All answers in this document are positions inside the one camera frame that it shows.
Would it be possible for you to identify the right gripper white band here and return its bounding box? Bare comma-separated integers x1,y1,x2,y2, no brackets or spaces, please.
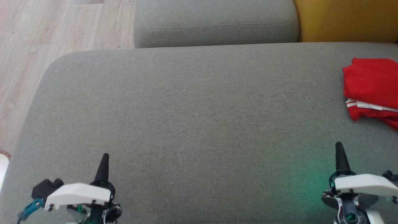
328,142,398,198

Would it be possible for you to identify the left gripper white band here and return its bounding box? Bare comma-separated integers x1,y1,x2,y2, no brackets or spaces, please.
44,153,115,211

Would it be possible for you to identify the red Bulls 23 jersey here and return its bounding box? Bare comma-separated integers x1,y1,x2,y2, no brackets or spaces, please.
342,58,398,131

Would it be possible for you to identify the white rounded object brown rim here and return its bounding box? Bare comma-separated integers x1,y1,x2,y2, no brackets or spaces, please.
0,150,11,190

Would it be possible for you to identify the grey sofa seat cushion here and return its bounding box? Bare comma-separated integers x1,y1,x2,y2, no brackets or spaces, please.
0,42,398,224

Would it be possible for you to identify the yellow sofa cushion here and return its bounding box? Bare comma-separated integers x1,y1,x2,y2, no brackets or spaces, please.
294,0,398,43

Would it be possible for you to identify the grey sofa back cushion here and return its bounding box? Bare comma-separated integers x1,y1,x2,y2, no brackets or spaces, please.
133,0,299,49

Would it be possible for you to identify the blue left cable connector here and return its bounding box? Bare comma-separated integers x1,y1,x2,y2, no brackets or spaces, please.
18,198,44,220

